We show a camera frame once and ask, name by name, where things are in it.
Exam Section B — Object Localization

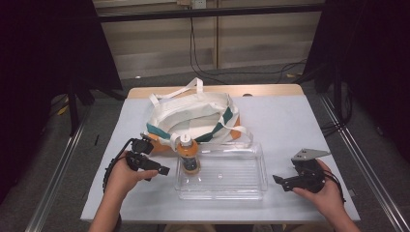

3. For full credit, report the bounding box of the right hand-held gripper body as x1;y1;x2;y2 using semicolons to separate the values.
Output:
290;148;332;194

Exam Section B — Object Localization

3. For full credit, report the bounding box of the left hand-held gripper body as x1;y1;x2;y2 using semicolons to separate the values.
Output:
125;136;155;172

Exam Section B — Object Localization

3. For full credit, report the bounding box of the orange juice bottle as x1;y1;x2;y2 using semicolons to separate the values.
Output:
176;133;201;176

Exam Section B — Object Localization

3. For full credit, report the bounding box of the clear plastic tray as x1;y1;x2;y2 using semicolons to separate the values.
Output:
174;141;269;201

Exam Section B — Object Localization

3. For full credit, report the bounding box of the white canvas tote bag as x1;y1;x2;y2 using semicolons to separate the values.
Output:
140;76;254;155

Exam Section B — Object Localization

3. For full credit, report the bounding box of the person's left hand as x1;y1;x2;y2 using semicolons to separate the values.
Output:
103;158;160;201

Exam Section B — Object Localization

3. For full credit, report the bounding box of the person's right hand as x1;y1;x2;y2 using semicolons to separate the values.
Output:
291;158;348;220

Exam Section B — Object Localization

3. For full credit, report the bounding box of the grey table mat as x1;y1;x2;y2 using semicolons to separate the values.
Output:
80;95;361;225

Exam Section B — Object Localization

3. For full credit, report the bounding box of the person's lap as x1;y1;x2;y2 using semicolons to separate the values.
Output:
162;223;217;232

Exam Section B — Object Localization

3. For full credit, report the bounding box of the black metal stand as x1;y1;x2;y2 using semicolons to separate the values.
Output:
66;85;95;137

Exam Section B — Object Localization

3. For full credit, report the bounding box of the wooden table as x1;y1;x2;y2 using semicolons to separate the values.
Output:
127;83;305;100

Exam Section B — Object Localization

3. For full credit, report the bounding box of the black curtain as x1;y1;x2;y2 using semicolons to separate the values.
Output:
0;0;124;205
303;0;410;163

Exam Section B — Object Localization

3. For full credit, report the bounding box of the black horizontal bar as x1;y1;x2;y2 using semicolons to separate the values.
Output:
96;3;327;23

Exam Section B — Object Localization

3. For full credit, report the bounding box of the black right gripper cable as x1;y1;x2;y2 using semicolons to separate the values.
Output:
322;168;346;204

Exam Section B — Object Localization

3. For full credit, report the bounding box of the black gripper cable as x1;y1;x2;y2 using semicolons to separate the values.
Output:
322;168;346;204
102;137;135;194

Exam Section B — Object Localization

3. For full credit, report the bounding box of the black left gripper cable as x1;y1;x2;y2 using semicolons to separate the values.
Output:
102;137;135;194

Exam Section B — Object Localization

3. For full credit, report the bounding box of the metal floor rail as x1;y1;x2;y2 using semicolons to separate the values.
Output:
318;95;410;232
24;105;92;232

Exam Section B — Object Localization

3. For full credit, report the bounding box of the black stand with cables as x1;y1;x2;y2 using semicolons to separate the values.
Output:
320;62;355;138

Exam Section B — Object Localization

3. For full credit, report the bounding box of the black floor cable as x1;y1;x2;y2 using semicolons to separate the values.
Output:
206;57;308;85

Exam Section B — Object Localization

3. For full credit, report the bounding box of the black hanging cable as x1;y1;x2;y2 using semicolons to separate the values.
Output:
189;16;228;85

